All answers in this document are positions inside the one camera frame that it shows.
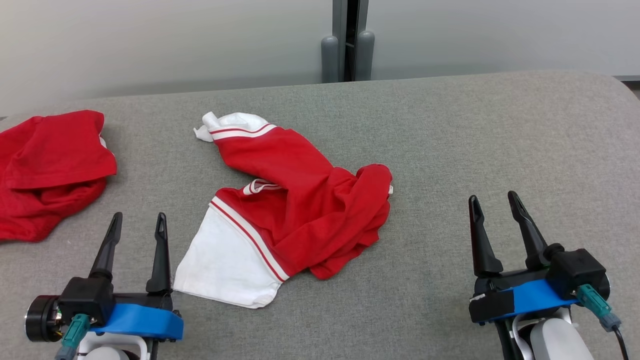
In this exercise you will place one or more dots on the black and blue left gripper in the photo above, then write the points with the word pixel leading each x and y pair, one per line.
pixel 145 320

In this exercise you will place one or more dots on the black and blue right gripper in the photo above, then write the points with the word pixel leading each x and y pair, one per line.
pixel 535 297

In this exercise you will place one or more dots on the red garment with white trim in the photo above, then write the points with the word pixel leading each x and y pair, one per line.
pixel 50 165

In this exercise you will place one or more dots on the red and white jersey shirt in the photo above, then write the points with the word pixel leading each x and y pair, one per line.
pixel 300 215

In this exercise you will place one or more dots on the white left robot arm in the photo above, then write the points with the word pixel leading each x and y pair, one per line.
pixel 107 352

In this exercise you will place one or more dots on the grey fabric padded table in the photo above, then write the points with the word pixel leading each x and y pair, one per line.
pixel 450 140

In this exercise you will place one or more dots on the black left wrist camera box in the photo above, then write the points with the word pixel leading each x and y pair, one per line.
pixel 87 300

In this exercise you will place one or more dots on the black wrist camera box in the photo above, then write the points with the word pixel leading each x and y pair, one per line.
pixel 87 300
pixel 575 270

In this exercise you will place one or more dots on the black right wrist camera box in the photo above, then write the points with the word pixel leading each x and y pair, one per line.
pixel 575 270

